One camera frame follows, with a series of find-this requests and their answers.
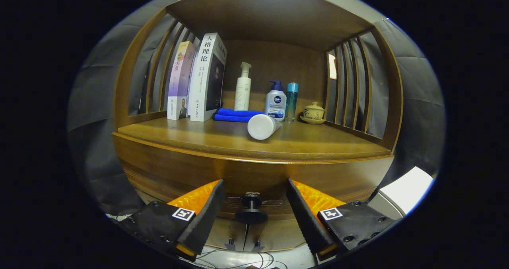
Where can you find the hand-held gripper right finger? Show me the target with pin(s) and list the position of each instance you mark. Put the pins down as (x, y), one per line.
(305, 221)

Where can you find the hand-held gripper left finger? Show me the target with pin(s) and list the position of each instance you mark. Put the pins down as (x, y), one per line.
(206, 217)

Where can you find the black round drawer knob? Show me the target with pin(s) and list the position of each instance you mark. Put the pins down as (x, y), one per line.
(251, 216)

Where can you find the brown wooden drawer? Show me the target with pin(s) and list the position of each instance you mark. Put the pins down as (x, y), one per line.
(179, 169)

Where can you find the white green-topped tube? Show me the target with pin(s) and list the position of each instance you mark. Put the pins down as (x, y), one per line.
(260, 126)

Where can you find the wooden cabinet door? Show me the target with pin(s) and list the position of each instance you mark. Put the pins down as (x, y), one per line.
(226, 231)
(274, 233)

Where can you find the brown wooden countertop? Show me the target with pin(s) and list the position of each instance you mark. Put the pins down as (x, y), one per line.
(318, 141)

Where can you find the brown wooden cabinet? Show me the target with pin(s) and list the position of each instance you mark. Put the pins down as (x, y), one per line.
(278, 62)

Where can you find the beige saucer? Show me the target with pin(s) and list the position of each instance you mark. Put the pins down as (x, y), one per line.
(313, 121)

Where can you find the blue folded cloth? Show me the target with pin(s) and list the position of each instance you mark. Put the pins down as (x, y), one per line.
(234, 115)

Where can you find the beige lidded tea cup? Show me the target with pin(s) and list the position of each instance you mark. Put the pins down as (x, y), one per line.
(314, 112)

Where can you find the white plastic box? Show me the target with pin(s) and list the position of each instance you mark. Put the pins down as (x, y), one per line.
(409, 185)

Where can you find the teal clear bottle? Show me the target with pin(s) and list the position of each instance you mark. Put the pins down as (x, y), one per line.
(291, 102)

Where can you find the white bottle blue cap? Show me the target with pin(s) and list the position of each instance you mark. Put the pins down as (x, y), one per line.
(275, 104)

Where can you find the white pump bottle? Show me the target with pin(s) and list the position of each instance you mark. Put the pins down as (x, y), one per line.
(242, 94)

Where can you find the white book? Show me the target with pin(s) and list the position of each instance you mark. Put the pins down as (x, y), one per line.
(201, 82)

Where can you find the purple book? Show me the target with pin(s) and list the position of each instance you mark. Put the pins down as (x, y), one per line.
(179, 82)

